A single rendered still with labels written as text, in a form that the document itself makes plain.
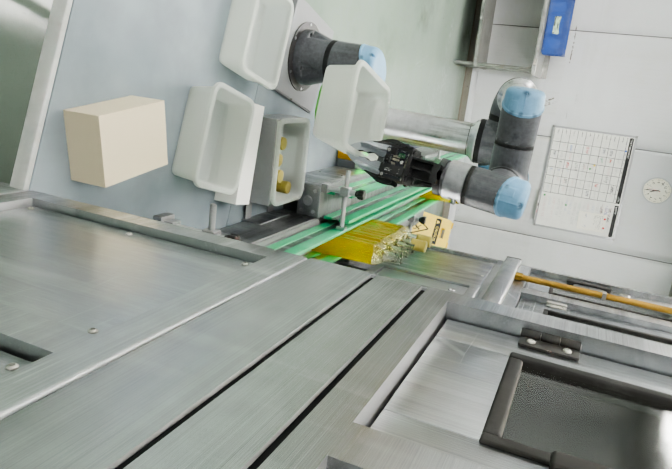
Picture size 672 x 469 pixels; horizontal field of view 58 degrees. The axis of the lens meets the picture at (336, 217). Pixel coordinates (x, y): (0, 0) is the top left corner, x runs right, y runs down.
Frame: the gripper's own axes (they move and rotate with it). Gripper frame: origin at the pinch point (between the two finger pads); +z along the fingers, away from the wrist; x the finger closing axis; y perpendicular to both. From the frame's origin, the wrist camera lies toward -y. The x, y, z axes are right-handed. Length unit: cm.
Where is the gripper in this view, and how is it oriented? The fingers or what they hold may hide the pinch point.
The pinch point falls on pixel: (354, 151)
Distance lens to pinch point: 124.2
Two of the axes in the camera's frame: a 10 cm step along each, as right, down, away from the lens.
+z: -8.8, -3.1, 3.6
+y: -3.6, -0.6, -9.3
